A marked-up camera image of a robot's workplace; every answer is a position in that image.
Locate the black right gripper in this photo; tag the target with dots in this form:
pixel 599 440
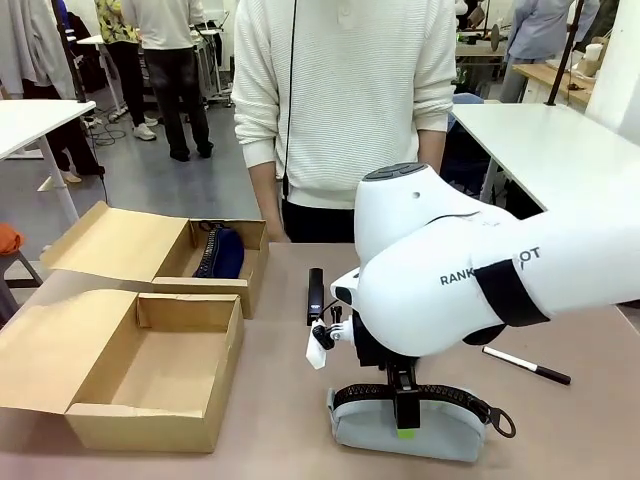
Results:
pixel 370 350

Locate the grey zippered pencil case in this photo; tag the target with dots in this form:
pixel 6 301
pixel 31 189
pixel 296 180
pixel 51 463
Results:
pixel 430 435

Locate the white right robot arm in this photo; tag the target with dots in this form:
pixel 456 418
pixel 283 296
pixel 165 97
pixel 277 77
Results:
pixel 450 260

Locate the person's right forearm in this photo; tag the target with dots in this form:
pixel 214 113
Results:
pixel 262 190

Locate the empty open cardboard box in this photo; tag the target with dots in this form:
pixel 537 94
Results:
pixel 160 370

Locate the person's right hand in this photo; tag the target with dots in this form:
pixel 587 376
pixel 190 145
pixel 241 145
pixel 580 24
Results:
pixel 280 231

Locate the white paper tag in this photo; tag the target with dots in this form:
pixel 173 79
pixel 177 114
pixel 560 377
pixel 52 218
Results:
pixel 316 347

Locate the black and white marker pen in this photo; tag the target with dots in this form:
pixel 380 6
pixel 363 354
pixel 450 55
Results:
pixel 525 365

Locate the blue zippered pencil case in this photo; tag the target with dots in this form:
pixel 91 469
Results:
pixel 225 255

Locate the large white table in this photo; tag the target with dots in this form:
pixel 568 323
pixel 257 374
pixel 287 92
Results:
pixel 540 145

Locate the person in white sweater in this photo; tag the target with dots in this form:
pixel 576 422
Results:
pixel 350 100

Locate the wooden workbench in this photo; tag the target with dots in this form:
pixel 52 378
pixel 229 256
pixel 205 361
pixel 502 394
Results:
pixel 555 80

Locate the black stand pole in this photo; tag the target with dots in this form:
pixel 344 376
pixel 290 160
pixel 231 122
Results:
pixel 565 50
pixel 70 50

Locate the person in light blue shirt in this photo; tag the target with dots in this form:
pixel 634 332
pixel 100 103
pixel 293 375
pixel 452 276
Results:
pixel 545 35

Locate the person in dark trousers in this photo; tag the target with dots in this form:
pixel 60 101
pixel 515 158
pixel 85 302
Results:
pixel 175 75

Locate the orange cloth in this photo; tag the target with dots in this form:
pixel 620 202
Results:
pixel 10 239

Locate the person in yellow floral shirt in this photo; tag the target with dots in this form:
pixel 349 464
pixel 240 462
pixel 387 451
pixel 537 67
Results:
pixel 120 60

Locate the white table with angled legs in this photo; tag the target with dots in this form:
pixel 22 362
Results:
pixel 35 125

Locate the white background desk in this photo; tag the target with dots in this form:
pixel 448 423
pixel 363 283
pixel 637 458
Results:
pixel 102 45

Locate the person in grey coat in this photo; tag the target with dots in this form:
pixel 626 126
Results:
pixel 40 50

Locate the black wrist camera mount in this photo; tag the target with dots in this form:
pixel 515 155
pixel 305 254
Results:
pixel 332 327

